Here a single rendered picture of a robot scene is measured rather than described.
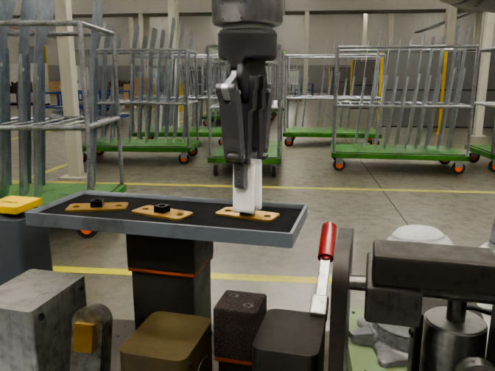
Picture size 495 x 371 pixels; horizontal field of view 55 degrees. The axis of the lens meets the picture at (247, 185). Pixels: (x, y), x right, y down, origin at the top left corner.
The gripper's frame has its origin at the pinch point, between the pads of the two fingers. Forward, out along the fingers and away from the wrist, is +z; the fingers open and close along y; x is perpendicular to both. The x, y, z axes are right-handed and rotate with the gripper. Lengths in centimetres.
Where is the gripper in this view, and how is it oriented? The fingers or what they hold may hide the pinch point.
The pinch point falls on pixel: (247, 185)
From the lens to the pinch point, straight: 65.1
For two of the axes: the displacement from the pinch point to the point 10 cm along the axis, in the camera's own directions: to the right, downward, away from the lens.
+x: 9.0, 0.9, -4.2
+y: -4.3, 2.0, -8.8
